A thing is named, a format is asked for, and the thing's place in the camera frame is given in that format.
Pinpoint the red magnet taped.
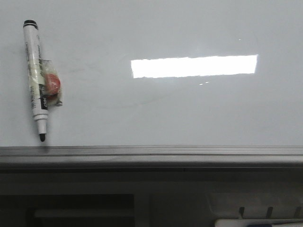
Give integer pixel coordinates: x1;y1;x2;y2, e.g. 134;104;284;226
41;60;63;107

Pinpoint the white black whiteboard marker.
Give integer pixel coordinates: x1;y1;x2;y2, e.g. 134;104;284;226
23;20;48;142

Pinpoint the white whiteboard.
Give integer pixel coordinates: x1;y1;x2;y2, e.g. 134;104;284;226
0;0;303;147

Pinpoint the grey aluminium whiteboard tray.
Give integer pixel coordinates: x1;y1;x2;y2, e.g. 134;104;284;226
0;145;303;171

